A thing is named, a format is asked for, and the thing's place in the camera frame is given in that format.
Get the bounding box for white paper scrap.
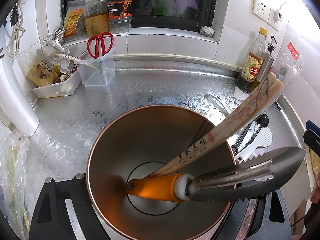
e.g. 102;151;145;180
234;87;249;101

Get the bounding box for white coiled cable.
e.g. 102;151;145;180
6;0;26;59

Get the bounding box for white plastic tray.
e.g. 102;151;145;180
31;66;81;99

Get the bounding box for white vertical pipe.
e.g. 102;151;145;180
1;26;40;137

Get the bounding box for soy sauce bottle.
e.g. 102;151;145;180
237;27;268;90

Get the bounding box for steel oil dispenser bottle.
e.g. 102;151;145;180
250;35;277;90

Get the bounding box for clear plastic container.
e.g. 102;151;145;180
75;48;116;87

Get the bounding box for person's right hand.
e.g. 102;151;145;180
310;174;320;204

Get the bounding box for white plastic rice paddle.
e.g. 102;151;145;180
235;127;272;163

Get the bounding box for floral bamboo chopstick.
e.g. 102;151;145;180
151;71;277;177
159;79;284;177

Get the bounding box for black lid spice jar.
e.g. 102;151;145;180
107;0;133;34

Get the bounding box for white wall socket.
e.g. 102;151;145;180
252;0;271;22

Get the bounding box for orange snack bag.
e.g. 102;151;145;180
63;0;87;42

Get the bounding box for red handled scissors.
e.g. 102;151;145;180
86;32;114;59

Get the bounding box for copper rimmed metal utensil cup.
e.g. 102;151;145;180
87;105;231;239

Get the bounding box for yellow seasoning packet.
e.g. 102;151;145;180
27;60;59;87

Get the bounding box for orange handled serrated tongs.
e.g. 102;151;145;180
126;147;305;203

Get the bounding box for wooden chopstick in container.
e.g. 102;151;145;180
54;53;99;69

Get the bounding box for clear plastic bag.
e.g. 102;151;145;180
1;125;30;239

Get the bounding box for honey glass jar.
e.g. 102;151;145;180
84;0;109;37

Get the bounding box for crumpled silver foil bag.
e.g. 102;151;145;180
40;28;73;74

